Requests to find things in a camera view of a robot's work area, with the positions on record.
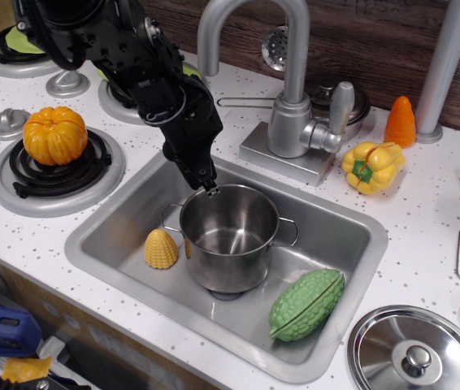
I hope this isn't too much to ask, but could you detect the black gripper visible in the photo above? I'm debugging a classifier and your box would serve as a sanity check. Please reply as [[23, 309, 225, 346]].
[[148, 76, 223, 199]]

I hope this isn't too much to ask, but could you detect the stainless steel pot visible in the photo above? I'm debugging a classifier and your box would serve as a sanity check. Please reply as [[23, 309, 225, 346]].
[[161, 184, 299, 294]]

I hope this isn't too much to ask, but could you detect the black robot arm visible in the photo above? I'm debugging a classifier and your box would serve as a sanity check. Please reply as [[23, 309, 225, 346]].
[[13, 1, 223, 197]]

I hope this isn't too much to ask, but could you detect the stainless steel sink basin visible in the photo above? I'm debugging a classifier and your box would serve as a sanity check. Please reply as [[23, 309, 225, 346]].
[[65, 155, 388, 384]]

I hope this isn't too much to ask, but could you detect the steel pot lid with knob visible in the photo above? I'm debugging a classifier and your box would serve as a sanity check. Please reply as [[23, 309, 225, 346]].
[[347, 305, 460, 389]]

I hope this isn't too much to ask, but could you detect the yellow toy corn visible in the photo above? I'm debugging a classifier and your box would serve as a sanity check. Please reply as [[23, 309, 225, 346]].
[[144, 229, 179, 270]]

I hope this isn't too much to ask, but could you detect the silver toy faucet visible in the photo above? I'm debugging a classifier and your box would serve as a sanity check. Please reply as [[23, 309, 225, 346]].
[[196, 0, 356, 188]]

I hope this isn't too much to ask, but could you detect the green toy cutting board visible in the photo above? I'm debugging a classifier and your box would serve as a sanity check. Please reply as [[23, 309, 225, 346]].
[[97, 63, 203, 81]]

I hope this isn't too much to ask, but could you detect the green toy bitter gourd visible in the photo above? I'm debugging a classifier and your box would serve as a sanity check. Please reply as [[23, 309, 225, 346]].
[[268, 269, 345, 342]]

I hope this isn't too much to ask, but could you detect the steel skimmer ladle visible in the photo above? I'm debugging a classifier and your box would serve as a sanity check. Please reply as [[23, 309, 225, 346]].
[[262, 24, 288, 72]]

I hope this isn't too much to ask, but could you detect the yellow toy bell pepper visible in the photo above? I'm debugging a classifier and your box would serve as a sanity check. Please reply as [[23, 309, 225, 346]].
[[341, 141, 406, 195]]

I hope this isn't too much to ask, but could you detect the orange toy pumpkin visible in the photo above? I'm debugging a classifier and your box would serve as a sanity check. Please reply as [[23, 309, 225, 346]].
[[23, 106, 89, 166]]

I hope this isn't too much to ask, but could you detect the silver stove knob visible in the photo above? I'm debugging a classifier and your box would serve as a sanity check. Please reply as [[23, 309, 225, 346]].
[[0, 108, 30, 141], [46, 71, 90, 98]]

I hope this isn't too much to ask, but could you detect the front stove burner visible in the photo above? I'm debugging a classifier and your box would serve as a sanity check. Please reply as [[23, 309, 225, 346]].
[[0, 128, 125, 218]]

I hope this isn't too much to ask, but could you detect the orange toy carrot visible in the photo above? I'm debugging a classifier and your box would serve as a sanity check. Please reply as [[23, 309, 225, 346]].
[[384, 96, 416, 148]]

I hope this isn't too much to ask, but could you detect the green toy plate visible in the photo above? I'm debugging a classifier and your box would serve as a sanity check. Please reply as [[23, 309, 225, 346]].
[[5, 26, 45, 54]]

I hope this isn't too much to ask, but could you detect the back left stove burner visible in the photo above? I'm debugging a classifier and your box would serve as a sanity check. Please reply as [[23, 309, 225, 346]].
[[0, 26, 59, 79]]

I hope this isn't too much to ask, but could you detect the blue clamp tool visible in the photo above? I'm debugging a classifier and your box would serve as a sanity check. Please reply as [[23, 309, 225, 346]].
[[0, 306, 42, 358]]

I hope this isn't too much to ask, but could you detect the yellow cloth scrap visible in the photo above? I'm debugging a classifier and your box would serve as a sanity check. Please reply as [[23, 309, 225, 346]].
[[1, 357, 53, 383]]

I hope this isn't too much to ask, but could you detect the grey vertical pole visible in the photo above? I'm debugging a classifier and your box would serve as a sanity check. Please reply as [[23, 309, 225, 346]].
[[414, 0, 460, 144]]

